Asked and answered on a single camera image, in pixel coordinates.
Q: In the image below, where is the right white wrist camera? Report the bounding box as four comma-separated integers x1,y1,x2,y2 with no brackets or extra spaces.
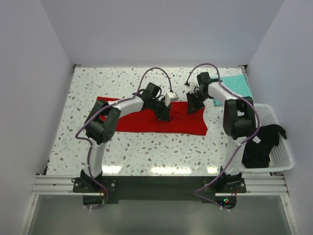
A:
185,82,199,94

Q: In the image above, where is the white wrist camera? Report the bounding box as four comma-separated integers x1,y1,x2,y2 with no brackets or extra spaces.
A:
185,82,199,94
164,92,179,106

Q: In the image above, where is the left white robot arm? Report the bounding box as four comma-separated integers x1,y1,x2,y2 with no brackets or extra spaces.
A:
75,83,179,192

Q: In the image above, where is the red t shirt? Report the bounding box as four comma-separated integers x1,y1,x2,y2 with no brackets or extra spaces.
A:
96,96,209,136

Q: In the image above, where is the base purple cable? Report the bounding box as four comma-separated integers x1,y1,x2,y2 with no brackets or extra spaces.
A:
83,176,110,210
193,159,235,209

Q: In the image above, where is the white plastic laundry basket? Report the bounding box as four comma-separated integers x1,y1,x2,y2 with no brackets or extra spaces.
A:
241,104,294,173

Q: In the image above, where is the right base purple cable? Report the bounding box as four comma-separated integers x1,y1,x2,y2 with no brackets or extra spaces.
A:
193,159,235,209

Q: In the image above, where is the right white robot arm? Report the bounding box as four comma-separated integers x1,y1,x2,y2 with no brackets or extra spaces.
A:
185,72,260,192

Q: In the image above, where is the folded teal t shirt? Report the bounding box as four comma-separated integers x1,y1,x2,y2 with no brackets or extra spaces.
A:
221,74,253,98

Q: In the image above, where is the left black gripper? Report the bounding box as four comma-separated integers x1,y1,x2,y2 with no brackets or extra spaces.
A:
149,97,171,121

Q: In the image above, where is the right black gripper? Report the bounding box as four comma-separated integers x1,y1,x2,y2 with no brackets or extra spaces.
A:
186,91,210,115

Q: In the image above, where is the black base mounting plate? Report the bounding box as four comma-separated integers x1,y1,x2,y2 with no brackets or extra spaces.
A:
71,176,247,209

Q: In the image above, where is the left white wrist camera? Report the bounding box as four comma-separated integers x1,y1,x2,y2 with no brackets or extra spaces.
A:
164,92,179,106

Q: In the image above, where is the black t shirt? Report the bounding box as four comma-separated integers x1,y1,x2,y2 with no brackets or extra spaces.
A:
242,124,287,168

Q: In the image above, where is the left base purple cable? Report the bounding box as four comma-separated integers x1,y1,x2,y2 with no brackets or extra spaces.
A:
83,176,110,210

